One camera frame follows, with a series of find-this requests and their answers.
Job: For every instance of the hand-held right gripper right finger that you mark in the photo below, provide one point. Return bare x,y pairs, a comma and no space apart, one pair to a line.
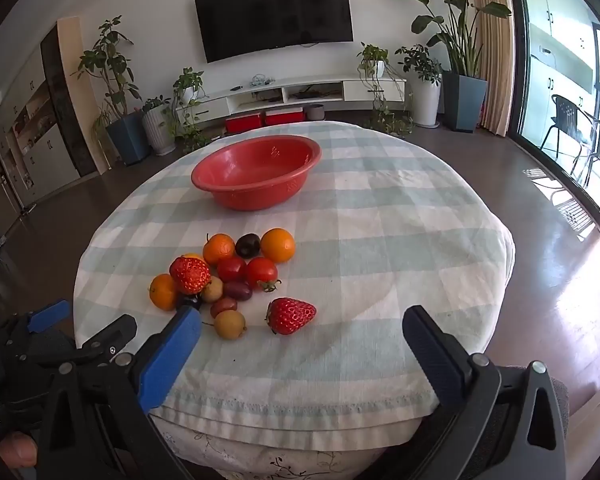
432,355

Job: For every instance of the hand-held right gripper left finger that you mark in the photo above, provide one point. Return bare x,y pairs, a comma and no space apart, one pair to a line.
167,360

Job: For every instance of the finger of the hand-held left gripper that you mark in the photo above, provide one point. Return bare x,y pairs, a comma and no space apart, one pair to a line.
50,314
115,330

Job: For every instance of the brown longan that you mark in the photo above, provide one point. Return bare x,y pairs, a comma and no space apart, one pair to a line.
213,290
230,325

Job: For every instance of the red strawberry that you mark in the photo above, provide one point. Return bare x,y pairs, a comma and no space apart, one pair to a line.
190,275
290,316

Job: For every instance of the smooth yellow-orange citrus fruit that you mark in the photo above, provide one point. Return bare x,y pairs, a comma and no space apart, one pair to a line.
194,257

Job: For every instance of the orange tangerine with stem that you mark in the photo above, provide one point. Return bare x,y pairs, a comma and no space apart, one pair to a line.
219,250

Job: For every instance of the red tomato with green stem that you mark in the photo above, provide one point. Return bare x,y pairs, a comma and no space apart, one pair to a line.
261,272

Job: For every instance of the dark purple plum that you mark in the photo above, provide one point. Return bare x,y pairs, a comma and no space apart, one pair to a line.
247,246

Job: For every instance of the red plastic basin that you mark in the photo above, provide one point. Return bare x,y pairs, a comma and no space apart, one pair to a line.
255,195

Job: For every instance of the person's left hand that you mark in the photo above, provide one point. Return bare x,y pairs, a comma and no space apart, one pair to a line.
15,452

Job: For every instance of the red grape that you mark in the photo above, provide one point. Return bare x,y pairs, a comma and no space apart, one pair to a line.
237,291
224,306

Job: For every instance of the white floral undercloth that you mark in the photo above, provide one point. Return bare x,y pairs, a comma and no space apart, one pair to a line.
260,455

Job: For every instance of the brown wooden door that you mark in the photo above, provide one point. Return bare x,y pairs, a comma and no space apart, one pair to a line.
0,185

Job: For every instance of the tall plant in blue pot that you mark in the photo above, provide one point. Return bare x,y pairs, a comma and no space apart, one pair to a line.
127,137

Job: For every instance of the plant in white ribbed pot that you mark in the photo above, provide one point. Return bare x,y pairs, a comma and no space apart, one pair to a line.
158,132

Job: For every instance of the large-leaf plant in grey pot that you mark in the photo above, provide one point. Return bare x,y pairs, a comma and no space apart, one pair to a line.
464,102

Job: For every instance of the trailing pothos plant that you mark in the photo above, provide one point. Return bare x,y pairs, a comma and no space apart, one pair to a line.
187,85

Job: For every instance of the bushy plant in white pot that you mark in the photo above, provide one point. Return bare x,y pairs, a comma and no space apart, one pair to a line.
424,97

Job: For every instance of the red storage box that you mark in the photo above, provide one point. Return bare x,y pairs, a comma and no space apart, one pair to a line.
282,117

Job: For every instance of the grey round pot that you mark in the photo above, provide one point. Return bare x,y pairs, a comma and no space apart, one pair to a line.
315,112

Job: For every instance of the white television cabinet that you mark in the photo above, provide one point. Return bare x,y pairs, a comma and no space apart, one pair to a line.
360,91

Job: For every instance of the trailing pothos in white pot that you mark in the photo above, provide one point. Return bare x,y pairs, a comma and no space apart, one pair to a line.
372,60

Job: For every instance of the beige curtain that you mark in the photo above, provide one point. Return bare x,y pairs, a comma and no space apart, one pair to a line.
495,60

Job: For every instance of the white balcony cabinets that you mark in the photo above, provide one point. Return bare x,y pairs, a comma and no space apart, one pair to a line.
555,20

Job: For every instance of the white wall cabinet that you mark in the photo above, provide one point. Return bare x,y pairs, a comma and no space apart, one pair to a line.
45,155

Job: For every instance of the black sliding door frame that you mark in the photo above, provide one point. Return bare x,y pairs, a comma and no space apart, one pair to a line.
517,60

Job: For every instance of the black wall television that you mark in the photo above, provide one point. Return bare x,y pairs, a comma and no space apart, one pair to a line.
275,15

